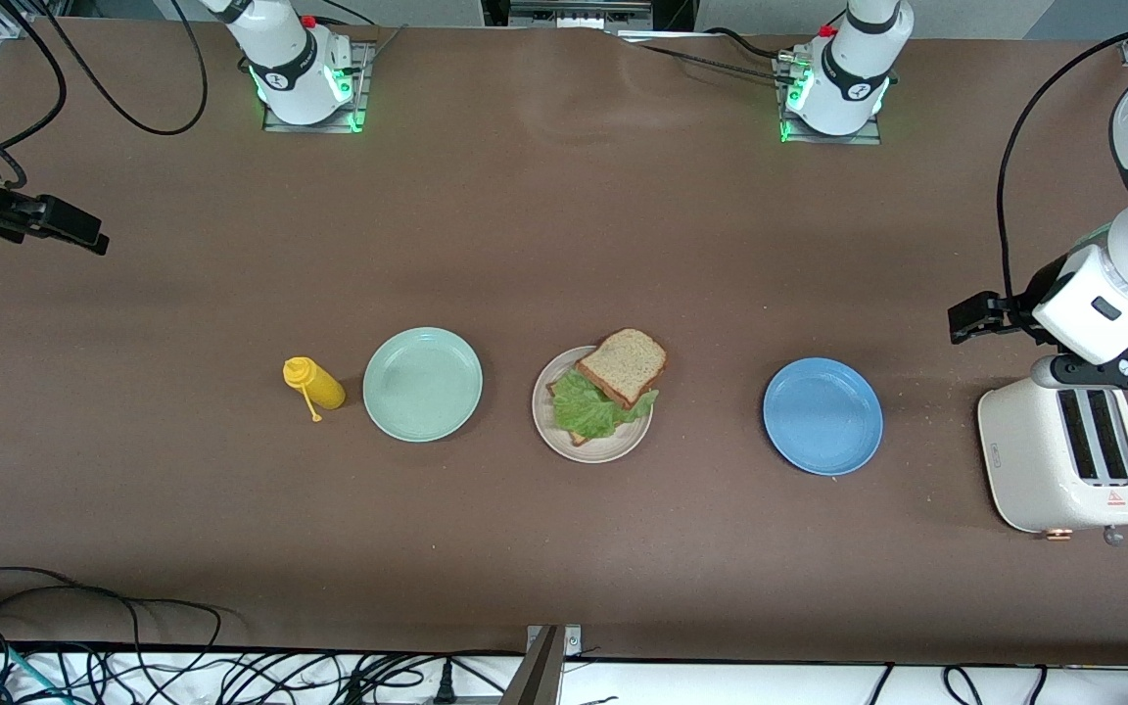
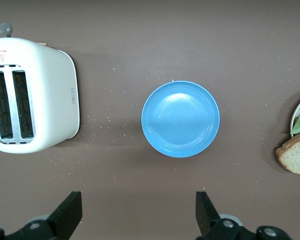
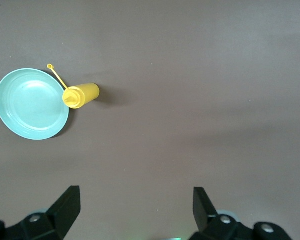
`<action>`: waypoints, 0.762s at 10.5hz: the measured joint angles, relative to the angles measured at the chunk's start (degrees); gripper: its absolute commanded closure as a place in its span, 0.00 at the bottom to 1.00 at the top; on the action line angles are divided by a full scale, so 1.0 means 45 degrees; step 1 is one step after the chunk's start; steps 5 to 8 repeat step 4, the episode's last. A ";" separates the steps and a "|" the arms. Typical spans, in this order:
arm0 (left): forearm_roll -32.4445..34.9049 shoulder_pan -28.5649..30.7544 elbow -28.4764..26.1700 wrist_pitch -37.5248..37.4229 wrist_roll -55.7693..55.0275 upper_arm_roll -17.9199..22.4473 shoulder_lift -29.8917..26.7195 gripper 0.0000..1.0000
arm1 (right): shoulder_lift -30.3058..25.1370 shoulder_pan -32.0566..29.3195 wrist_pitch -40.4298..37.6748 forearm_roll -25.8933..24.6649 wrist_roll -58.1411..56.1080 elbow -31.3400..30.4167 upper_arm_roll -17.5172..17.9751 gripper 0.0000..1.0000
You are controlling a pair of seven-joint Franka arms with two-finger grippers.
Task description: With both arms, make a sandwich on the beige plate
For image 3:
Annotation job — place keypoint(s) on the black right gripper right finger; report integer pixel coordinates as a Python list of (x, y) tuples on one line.
[(210, 225)]

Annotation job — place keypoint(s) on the yellow squeeze bottle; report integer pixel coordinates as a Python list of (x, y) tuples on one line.
[(83, 95)]

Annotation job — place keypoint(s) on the mint green plate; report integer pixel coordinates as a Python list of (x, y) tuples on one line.
[(30, 105)]

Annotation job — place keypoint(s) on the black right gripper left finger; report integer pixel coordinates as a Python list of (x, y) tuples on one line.
[(52, 222)]

